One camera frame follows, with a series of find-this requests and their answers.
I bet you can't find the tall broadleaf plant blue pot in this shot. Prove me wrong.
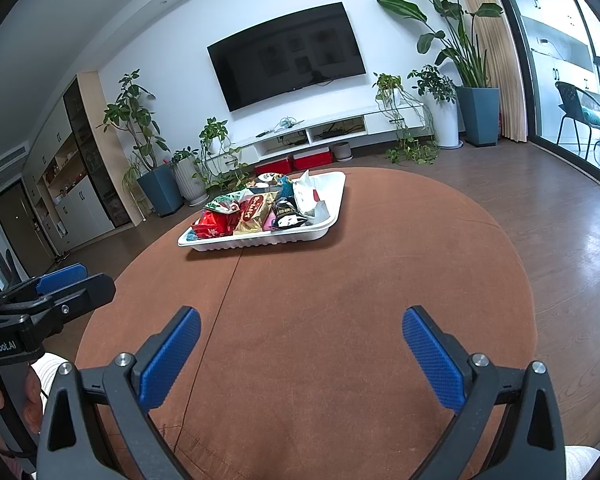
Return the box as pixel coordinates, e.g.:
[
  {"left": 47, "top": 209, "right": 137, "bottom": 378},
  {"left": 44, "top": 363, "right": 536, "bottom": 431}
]
[{"left": 376, "top": 0, "right": 503, "bottom": 148}]

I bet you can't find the white silver snack packet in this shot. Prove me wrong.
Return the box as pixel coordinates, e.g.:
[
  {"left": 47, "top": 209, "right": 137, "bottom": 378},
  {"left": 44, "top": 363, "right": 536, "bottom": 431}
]
[{"left": 292, "top": 170, "right": 331, "bottom": 226}]

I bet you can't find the person's left hand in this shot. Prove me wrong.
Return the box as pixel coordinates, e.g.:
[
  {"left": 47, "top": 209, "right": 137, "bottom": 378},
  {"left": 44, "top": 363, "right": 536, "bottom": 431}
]
[{"left": 0, "top": 360, "right": 44, "bottom": 432}]

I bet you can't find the beige curtain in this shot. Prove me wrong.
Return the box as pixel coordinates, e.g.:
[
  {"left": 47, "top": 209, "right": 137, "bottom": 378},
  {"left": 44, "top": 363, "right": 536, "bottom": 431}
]
[{"left": 460, "top": 0, "right": 530, "bottom": 143}]

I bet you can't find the bushy plant in white pot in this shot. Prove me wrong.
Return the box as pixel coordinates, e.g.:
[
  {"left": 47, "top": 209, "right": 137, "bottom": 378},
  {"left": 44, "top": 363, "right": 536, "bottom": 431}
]
[{"left": 407, "top": 64, "right": 463, "bottom": 150}]

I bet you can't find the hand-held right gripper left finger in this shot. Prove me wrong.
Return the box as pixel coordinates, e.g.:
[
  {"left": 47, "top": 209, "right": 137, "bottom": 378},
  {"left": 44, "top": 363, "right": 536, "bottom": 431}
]
[{"left": 37, "top": 306, "right": 202, "bottom": 480}]

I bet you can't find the plant in ribbed white pot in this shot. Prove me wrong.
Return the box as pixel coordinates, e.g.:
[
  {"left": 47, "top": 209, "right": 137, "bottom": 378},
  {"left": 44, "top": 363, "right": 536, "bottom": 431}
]
[{"left": 169, "top": 147, "right": 210, "bottom": 207}]

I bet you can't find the red storage box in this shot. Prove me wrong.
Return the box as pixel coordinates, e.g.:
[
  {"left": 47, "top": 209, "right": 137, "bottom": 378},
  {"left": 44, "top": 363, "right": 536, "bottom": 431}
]
[
  {"left": 292, "top": 148, "right": 334, "bottom": 171},
  {"left": 254, "top": 156, "right": 297, "bottom": 177}
]

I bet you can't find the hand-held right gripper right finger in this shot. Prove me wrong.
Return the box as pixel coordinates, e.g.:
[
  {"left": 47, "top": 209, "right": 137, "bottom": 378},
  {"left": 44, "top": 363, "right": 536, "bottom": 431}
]
[{"left": 402, "top": 305, "right": 566, "bottom": 480}]

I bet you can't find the black snack packet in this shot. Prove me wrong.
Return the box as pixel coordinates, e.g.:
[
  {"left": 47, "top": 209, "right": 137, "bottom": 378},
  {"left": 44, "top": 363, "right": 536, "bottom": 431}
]
[{"left": 272, "top": 199, "right": 308, "bottom": 231}]

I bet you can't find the leafy tree in blue pot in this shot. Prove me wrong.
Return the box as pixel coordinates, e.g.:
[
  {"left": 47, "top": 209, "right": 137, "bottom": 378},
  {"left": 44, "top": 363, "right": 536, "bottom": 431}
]
[{"left": 97, "top": 70, "right": 185, "bottom": 218}]

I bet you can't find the black wall television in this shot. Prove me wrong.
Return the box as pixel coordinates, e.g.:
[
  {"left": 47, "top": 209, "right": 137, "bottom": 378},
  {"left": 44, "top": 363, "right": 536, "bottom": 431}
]
[{"left": 207, "top": 2, "right": 367, "bottom": 112}]

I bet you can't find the wooden wall cabinet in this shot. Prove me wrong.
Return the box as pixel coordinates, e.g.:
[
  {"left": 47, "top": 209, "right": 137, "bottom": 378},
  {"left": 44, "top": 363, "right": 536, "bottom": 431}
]
[{"left": 22, "top": 71, "right": 133, "bottom": 256}]

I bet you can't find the white television cabinet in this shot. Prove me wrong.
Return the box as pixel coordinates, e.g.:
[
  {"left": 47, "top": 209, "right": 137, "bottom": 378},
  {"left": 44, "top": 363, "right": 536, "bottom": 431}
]
[{"left": 205, "top": 102, "right": 427, "bottom": 171}]

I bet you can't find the person's right leg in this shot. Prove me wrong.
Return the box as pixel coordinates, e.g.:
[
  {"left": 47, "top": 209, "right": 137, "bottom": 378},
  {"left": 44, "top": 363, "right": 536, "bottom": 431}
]
[{"left": 564, "top": 444, "right": 600, "bottom": 480}]

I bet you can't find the black balcony chair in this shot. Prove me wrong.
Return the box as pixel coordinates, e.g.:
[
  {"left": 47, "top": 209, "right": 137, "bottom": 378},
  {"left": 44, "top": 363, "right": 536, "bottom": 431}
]
[{"left": 555, "top": 81, "right": 600, "bottom": 161}]

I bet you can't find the white plastic tray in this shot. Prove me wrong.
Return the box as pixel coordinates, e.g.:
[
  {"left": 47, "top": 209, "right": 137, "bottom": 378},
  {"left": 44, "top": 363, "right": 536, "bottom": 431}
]
[{"left": 177, "top": 171, "right": 347, "bottom": 252}]

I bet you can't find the wooden door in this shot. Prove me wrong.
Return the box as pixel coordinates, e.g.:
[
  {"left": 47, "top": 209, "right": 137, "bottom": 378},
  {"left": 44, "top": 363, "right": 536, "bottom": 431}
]
[{"left": 0, "top": 180, "right": 56, "bottom": 261}]

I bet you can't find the air conditioner vent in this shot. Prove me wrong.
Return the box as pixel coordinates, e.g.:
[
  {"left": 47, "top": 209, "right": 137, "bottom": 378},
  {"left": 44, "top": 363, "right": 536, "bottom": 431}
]
[{"left": 0, "top": 145, "right": 28, "bottom": 177}]

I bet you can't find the trailing pothos plant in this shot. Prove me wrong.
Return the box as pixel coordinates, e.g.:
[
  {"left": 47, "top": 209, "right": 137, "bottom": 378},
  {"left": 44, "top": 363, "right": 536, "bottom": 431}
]
[
  {"left": 372, "top": 72, "right": 441, "bottom": 166},
  {"left": 192, "top": 117, "right": 253, "bottom": 193}
]

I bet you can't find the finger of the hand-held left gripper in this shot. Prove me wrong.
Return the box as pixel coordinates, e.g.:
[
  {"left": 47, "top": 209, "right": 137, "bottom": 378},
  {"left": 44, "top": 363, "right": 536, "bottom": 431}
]
[
  {"left": 0, "top": 262, "right": 88, "bottom": 306},
  {"left": 30, "top": 274, "right": 116, "bottom": 333}
]

